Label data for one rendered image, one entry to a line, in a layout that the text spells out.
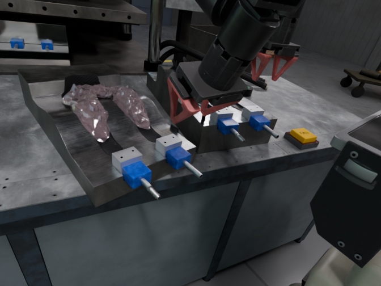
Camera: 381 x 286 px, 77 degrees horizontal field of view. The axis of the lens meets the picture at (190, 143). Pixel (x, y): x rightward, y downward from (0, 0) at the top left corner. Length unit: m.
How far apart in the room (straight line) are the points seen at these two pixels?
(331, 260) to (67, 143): 0.57
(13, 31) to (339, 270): 1.32
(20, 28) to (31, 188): 0.84
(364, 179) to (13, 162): 0.66
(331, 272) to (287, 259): 1.05
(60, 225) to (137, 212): 0.19
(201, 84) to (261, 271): 1.25
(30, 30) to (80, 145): 0.80
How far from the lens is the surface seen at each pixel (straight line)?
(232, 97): 0.38
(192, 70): 0.35
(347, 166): 0.39
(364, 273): 0.49
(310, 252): 1.69
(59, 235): 0.71
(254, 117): 0.70
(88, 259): 0.82
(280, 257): 1.57
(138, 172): 0.48
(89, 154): 0.55
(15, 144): 0.72
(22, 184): 0.60
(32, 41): 1.29
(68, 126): 0.59
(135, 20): 1.32
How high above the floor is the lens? 1.18
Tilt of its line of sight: 33 degrees down
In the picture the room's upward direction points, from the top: 10 degrees clockwise
